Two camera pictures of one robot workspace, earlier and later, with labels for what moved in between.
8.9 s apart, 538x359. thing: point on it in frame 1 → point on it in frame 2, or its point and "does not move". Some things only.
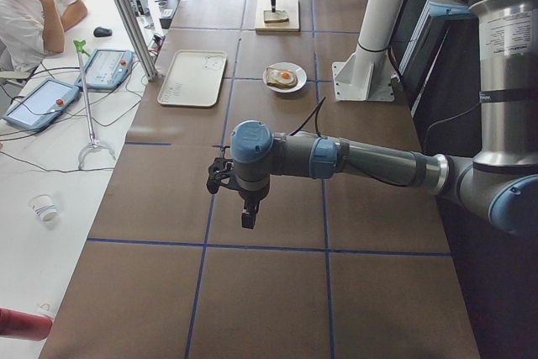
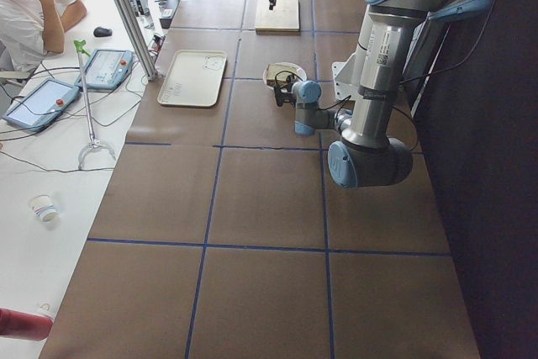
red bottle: (23, 325) does not move
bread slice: (278, 16) → (277, 73)
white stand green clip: (79, 45) does not move
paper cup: (44, 208) does not move
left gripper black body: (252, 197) → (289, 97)
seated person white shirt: (37, 7) does not move
